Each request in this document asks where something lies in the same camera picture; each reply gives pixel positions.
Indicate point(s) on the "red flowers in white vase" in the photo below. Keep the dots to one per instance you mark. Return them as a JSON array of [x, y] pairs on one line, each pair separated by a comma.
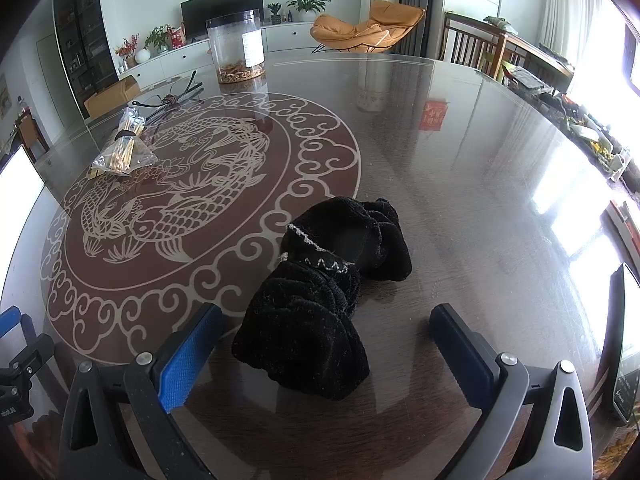
[[142, 55]]

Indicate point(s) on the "white sheer curtain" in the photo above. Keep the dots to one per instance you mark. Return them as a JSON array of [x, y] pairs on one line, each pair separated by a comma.
[[570, 5]]

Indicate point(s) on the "brown wooden chair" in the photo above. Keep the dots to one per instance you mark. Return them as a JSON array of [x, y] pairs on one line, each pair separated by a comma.
[[30, 135]]

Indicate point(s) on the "wooden side desk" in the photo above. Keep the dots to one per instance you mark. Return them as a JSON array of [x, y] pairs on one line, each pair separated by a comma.
[[540, 57]]

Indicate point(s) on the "black smartphone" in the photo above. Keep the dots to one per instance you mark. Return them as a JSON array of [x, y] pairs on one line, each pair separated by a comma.
[[622, 360]]

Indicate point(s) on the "small green potted plant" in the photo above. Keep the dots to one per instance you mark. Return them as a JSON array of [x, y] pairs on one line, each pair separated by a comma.
[[274, 10]]

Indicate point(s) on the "dark wooden chair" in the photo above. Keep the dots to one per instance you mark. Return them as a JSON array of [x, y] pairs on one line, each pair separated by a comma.
[[470, 45]]

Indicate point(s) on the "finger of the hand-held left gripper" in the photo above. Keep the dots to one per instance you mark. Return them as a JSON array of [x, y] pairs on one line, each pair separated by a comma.
[[10, 321]]

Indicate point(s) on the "large green potted plant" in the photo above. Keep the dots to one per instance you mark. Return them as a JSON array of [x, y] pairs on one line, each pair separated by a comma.
[[306, 2]]

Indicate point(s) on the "black television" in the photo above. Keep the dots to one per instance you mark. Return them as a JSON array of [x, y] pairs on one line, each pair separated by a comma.
[[210, 7]]

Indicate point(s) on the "clear jar with black lid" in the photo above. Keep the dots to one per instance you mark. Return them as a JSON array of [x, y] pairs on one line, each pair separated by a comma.
[[232, 40]]

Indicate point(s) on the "large black velvet scrunchie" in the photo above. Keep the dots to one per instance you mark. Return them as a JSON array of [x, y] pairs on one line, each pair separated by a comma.
[[305, 340]]

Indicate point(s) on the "cluttered sideboard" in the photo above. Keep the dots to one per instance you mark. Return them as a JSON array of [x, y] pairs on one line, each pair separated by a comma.
[[595, 130]]

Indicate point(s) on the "orange lounge chair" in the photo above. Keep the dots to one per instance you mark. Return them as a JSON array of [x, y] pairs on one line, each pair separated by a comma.
[[350, 27]]

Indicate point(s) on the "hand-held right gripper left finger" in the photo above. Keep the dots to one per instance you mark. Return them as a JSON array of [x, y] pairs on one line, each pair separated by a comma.
[[192, 355]]

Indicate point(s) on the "dark display cabinet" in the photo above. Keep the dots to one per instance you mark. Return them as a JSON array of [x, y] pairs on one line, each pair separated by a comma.
[[85, 35]]

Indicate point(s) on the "leafy potted plant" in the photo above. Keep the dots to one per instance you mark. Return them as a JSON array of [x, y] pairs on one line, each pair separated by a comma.
[[157, 37]]

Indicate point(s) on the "framed wall picture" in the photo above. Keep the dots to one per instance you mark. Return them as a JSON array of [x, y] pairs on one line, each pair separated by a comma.
[[4, 95]]

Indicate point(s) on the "red gift box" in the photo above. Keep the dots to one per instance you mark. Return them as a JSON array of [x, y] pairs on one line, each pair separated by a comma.
[[176, 37]]

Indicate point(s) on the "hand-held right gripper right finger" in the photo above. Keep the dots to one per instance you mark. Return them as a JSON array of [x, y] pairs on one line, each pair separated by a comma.
[[460, 355]]

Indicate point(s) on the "cardboard box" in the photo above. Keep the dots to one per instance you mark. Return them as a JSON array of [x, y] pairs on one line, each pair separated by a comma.
[[110, 95]]

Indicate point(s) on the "bag of wooden sticks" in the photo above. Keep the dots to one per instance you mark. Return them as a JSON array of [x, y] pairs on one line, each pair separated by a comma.
[[122, 152]]

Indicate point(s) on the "white television cabinet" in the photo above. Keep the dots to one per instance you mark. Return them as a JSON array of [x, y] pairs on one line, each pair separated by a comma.
[[170, 57]]

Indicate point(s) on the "black eyeglasses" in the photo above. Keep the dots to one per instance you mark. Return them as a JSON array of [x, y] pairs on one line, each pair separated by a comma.
[[170, 100]]

